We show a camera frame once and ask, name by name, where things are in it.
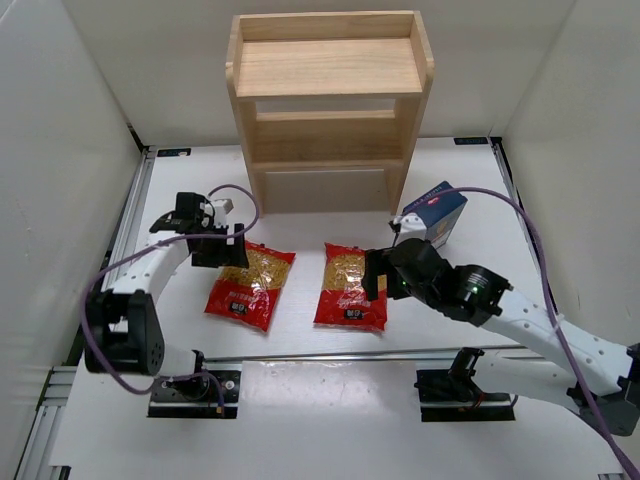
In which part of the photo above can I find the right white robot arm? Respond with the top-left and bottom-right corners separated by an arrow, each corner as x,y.
361,238 -> 639,437

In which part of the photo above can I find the red pasta bag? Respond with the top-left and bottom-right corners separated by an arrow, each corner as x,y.
314,243 -> 387,333
204,241 -> 296,333

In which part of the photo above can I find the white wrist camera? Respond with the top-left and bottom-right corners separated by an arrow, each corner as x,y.
200,197 -> 234,224
389,213 -> 427,246

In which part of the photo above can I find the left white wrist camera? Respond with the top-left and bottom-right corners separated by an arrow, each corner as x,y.
200,197 -> 234,224

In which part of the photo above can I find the front aluminium rail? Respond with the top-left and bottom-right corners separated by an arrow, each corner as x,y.
204,347 -> 531,365

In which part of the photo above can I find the purple cable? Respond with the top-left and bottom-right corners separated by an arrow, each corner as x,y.
81,184 -> 262,415
399,186 -> 640,480

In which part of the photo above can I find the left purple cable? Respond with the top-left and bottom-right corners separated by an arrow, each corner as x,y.
81,184 -> 262,415

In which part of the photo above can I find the left blue label sticker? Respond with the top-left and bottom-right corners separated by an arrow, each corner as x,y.
156,148 -> 192,158

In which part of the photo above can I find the blue pasta box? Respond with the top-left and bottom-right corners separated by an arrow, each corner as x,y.
400,181 -> 467,249

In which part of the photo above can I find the blue label sticker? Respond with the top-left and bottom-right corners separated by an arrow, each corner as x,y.
156,148 -> 192,158
453,136 -> 489,146

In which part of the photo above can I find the wooden three-tier shelf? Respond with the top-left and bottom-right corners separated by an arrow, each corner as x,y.
225,10 -> 435,212

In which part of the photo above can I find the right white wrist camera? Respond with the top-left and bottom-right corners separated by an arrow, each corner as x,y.
389,213 -> 427,246

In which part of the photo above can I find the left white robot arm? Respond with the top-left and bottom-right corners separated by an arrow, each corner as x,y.
85,192 -> 249,378

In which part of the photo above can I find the right blue label sticker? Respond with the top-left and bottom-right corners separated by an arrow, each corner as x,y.
453,136 -> 489,146

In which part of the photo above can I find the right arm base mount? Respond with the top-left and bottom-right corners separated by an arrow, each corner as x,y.
414,347 -> 518,423

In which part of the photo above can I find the left aluminium rail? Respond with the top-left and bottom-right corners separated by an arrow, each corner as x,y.
14,144 -> 156,480

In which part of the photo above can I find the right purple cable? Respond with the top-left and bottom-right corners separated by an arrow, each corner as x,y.
399,186 -> 640,480

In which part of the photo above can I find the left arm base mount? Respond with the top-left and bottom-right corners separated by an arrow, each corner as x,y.
147,363 -> 242,420

